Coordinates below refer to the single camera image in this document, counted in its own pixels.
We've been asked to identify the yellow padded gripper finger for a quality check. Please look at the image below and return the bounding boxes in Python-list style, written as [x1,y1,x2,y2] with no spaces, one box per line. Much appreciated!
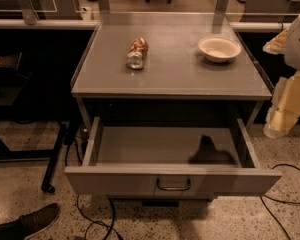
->
[263,71,300,139]

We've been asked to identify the grey top drawer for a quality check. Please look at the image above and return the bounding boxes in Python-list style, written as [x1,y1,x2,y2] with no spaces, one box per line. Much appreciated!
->
[65,118,281,199]

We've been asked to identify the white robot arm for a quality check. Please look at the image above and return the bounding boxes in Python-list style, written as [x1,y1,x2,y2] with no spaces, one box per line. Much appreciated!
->
[263,14,300,138]

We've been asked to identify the grey drawer cabinet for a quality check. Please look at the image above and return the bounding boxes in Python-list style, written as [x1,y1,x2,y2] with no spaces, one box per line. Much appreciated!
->
[70,11,274,208]

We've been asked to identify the white bowl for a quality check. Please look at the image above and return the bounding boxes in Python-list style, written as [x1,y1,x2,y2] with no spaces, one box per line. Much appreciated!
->
[198,36,241,63]

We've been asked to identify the crushed orange soda can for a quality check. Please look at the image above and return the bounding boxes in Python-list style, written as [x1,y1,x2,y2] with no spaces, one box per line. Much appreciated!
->
[127,37,149,70]

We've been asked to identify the dark shoe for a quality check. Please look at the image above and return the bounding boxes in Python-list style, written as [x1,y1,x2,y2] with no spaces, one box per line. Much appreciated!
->
[0,203,60,240]

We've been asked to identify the black floor cable right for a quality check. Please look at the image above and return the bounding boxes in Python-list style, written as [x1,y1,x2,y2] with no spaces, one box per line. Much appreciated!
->
[259,163,300,240]

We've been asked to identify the black floor cable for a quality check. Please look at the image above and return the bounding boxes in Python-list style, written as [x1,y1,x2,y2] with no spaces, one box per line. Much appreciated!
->
[63,130,124,240]
[259,163,300,240]

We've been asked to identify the black floor cable left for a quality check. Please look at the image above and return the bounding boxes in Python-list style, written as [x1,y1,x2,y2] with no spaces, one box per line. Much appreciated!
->
[63,130,124,240]

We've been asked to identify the black side table frame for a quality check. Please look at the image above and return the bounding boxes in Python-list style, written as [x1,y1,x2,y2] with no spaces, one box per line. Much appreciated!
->
[0,53,66,193]

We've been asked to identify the white horizontal rail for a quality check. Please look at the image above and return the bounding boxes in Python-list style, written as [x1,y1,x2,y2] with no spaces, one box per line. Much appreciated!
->
[0,19,291,32]

